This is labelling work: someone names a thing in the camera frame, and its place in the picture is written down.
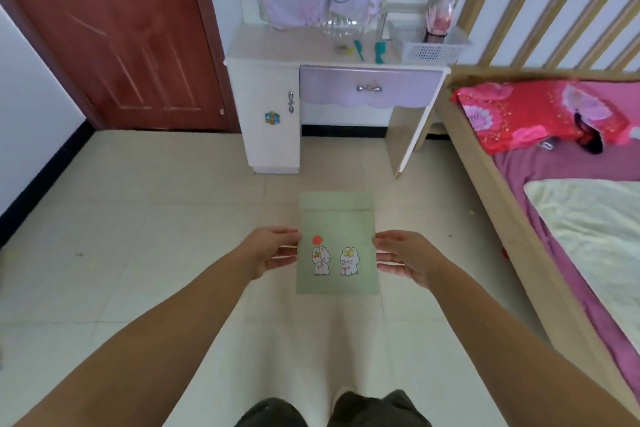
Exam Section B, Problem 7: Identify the person's right forearm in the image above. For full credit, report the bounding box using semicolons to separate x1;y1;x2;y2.
425;261;640;427

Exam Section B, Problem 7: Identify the white dressing table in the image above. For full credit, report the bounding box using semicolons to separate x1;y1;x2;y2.
223;23;451;178

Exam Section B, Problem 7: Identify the red-brown wooden door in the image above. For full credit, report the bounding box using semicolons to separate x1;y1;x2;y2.
0;0;241;133

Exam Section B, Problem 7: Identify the person's leg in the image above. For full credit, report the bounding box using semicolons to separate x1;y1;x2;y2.
235;397;309;427
327;390;419;427

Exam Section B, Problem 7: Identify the person's right hand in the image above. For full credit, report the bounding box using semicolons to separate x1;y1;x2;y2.
372;230;446;291

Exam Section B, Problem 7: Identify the green notebook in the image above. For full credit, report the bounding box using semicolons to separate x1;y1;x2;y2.
295;191;380;298

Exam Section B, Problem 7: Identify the light wooden bed frame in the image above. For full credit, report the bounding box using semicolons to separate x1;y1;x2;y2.
415;0;640;418

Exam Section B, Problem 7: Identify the person's right leg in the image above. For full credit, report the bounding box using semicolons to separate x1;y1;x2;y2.
327;390;419;427

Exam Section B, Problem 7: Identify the teal comb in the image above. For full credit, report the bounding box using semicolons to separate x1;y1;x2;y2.
353;39;388;65

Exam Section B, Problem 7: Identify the person's left leg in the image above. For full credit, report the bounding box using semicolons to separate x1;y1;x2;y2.
235;397;309;427

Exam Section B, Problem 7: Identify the clear glass dish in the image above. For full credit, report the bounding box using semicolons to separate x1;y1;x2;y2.
319;19;363;40

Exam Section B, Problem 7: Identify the pink bottle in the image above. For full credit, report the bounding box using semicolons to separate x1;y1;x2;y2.
425;0;467;45

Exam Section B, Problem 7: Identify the person's left forearm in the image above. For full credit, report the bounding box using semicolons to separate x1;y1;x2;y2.
15;254;261;427

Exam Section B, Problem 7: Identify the cream blanket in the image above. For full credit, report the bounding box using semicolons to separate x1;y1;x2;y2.
523;179;640;342

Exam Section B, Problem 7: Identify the person's left hand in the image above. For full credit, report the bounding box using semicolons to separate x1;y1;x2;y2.
239;226;303;282

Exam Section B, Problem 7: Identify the white plastic basket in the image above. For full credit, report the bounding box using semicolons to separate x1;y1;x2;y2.
387;21;471;66

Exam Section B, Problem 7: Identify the purple bed sheet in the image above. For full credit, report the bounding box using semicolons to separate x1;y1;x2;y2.
492;141;640;392

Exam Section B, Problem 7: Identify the red floral pillow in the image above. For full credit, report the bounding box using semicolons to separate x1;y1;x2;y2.
451;81;631;156

